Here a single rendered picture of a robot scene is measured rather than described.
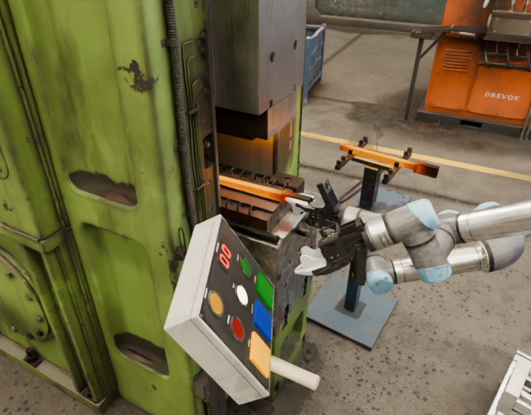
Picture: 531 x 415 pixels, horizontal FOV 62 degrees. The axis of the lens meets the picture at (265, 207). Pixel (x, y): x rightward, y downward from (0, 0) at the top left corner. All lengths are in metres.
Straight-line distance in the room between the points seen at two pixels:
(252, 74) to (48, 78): 0.55
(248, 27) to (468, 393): 1.87
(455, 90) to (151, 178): 4.09
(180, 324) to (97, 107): 0.68
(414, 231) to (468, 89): 3.96
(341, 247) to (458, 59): 3.95
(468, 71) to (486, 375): 3.17
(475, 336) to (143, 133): 2.03
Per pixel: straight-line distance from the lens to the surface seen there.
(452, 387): 2.38
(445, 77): 4.91
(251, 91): 1.22
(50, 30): 1.34
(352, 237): 1.06
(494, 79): 4.90
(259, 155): 1.80
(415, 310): 2.64
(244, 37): 1.19
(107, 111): 1.29
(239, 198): 1.56
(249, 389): 1.02
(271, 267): 1.52
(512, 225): 1.11
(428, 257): 1.07
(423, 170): 1.94
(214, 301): 0.92
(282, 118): 1.38
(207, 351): 0.93
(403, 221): 1.03
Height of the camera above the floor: 1.83
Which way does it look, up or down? 34 degrees down
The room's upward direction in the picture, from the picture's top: straight up
